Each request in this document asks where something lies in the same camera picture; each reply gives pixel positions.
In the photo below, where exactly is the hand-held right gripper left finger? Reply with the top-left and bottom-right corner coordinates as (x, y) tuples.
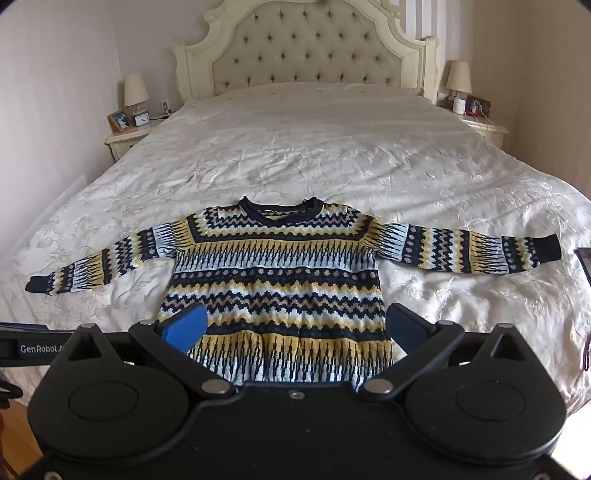
(69, 302), (236, 401)

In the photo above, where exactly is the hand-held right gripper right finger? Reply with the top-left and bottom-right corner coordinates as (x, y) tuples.
(359, 302), (527, 400)

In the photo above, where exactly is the navy yellow patterned knit sweater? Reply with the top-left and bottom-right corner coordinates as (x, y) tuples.
(25, 196), (563, 387)

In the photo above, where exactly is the bed with white bedspread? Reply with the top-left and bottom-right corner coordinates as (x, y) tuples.
(0, 82), (591, 416)

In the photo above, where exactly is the cream nightstand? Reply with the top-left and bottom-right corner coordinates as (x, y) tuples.
(455, 112), (509, 149)
(105, 116), (166, 162)

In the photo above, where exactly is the cream shade table lamp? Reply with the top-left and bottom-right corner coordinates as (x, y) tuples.
(123, 74), (150, 117)
(445, 60), (473, 100)

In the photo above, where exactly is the cream tufted headboard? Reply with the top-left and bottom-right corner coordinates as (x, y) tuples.
(172, 0), (440, 103)

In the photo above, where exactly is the wooden photo frame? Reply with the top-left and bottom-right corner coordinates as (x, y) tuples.
(107, 110), (133, 134)

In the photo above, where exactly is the dark frame with red picture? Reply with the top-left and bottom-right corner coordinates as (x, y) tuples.
(465, 95), (493, 117)

